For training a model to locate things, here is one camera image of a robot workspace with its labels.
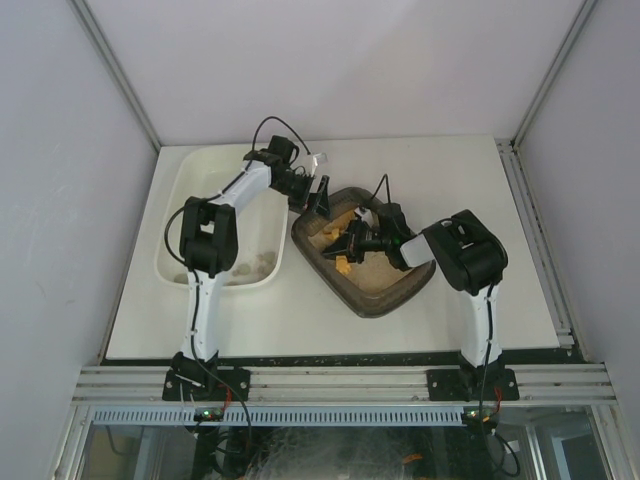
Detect yellow litter scoop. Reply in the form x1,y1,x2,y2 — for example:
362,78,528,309
323,210,356,276

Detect dark grey litter box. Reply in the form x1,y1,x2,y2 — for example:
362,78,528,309
291,187,436,318

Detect white plastic tray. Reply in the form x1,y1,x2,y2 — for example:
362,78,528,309
155,146,290,290

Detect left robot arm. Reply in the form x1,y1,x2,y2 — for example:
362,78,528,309
169,136,330,397

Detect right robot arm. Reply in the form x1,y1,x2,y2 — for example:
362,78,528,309
322,203,508,368

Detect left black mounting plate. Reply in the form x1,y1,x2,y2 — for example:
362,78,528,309
162,352,251,402

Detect black mounting plate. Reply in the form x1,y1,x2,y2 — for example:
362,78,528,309
426,355,520,402
162,352,251,402

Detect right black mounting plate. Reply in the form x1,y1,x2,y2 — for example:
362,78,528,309
426,355,520,402

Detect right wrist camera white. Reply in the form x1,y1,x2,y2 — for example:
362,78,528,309
354,206,374,227

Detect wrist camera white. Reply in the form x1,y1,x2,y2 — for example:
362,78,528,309
303,152,328,176
354,206,374,227

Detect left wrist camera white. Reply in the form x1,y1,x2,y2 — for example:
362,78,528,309
303,152,328,176

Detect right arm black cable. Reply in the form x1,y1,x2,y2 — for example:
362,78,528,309
362,173,396,211

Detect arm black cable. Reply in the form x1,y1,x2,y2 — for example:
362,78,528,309
163,116,314,271
362,173,396,211

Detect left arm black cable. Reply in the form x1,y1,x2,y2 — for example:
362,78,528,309
163,116,314,271

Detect aluminium frame rail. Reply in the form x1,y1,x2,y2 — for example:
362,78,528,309
72,364,616,406

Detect grey slotted cable duct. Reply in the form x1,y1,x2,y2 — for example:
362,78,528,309
93,405,465,427

